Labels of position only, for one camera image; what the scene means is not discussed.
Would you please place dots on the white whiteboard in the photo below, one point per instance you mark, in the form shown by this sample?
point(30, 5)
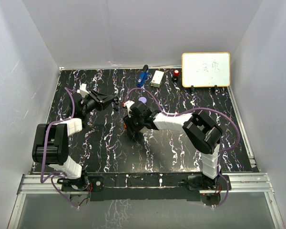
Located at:
point(206, 69)

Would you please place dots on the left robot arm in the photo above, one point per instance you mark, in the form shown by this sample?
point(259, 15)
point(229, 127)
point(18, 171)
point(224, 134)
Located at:
point(51, 143)

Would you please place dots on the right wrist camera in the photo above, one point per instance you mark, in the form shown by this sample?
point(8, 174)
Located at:
point(127, 105)

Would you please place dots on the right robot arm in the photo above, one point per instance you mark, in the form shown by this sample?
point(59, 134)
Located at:
point(201, 130)

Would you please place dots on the red black button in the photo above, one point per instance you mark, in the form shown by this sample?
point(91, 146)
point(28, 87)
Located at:
point(175, 75)

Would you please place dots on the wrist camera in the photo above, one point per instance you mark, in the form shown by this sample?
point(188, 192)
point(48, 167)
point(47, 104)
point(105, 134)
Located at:
point(83, 88)
point(127, 105)

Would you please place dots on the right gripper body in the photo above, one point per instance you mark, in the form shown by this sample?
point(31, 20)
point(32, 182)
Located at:
point(135, 124)

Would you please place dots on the purple earbud case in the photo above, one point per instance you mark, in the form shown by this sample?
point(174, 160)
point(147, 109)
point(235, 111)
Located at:
point(143, 100)

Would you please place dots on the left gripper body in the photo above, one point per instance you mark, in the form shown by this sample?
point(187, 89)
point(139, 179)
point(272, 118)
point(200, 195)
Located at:
point(92, 103)

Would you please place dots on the aluminium rail frame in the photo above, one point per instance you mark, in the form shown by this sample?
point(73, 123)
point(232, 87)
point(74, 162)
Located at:
point(167, 185)

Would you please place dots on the white box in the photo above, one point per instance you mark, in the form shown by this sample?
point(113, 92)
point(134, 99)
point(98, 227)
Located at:
point(157, 79)

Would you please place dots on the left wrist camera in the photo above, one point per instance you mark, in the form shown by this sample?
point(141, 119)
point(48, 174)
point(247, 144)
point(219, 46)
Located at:
point(83, 88)

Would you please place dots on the blue black tool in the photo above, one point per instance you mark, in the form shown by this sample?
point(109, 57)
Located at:
point(143, 76)

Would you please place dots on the black earbud case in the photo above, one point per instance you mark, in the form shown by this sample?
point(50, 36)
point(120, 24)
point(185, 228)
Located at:
point(116, 100)

